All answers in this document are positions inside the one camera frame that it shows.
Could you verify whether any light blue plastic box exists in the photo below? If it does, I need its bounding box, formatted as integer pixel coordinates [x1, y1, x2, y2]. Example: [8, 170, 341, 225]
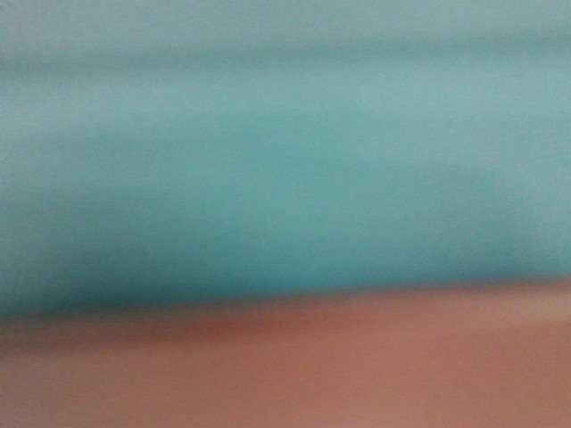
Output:
[1, 1, 570, 317]

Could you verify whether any pink plastic box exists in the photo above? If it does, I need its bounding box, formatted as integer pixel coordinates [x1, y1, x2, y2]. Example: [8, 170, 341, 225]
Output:
[1, 280, 570, 427]

